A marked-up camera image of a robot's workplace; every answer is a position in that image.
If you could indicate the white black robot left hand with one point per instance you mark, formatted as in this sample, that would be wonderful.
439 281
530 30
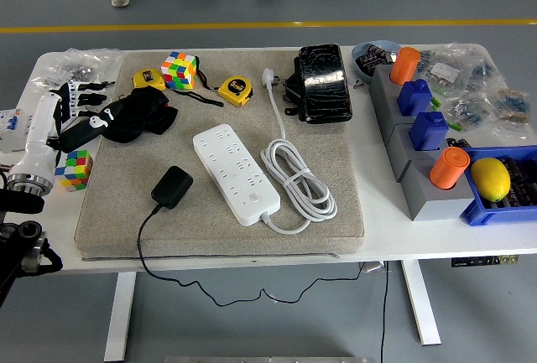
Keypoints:
38 128

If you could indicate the white power strip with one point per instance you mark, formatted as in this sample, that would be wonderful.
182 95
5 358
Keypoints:
235 170

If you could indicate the white circuit breaker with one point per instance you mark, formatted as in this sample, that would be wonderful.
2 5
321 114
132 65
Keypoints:
10 128

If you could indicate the small colourful puzzle cube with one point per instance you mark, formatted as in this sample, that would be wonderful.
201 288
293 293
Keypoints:
75 170

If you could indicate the clear bag of metal parts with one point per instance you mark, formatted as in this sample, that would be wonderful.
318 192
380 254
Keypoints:
75 65

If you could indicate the black cloth pouch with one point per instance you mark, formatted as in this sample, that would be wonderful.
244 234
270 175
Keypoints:
138 120

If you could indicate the yellow tape measure plain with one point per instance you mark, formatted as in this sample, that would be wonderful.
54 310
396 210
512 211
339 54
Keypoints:
147 78

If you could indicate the large colourful puzzle cube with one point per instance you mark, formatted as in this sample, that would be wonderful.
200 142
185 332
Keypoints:
178 71

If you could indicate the yellow tape measure 5m print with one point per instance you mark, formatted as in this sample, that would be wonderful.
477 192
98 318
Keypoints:
235 88

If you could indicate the white table leg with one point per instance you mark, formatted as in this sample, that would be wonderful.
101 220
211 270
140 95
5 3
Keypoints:
421 304
119 317

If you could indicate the grey-brown mat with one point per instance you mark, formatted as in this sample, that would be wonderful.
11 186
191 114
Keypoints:
210 241

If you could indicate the glossy black case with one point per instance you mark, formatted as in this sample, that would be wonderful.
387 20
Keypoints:
325 86

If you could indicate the small metal clip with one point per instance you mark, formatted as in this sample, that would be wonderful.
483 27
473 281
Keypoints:
357 83

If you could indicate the black capacitors heap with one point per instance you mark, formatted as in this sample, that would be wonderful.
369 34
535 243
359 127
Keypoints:
371 61
522 183

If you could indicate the grey peg holder block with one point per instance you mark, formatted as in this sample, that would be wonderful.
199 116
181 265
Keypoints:
436 205
398 145
382 94

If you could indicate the light blue bowl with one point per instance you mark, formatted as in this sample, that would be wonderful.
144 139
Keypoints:
377 44

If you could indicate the orange cylinder peg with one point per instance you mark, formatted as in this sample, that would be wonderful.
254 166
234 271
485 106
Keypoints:
449 168
405 65

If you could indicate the blue block peg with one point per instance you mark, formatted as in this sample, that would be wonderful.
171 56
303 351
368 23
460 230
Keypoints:
415 96
428 130

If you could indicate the small green connector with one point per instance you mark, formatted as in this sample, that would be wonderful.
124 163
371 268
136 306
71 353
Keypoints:
435 102
455 126

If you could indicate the clear bag with white label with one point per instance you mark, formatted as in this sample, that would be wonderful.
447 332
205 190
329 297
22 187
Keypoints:
444 71

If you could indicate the small black components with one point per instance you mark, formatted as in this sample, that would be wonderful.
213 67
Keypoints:
457 143

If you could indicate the clear bag of blue resistors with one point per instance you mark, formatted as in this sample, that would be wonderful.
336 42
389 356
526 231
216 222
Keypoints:
465 109

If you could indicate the blue plastic bin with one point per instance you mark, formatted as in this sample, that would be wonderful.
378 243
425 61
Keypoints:
478 212

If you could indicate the yellow lemon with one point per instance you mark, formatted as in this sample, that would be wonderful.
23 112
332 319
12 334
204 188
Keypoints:
491 178

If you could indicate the black table control panel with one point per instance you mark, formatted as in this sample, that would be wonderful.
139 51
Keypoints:
482 260

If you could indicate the clear bag of striped resistors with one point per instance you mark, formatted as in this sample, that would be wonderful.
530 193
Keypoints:
509 103

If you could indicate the metal bracket under table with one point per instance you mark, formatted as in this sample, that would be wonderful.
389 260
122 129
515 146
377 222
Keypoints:
373 267

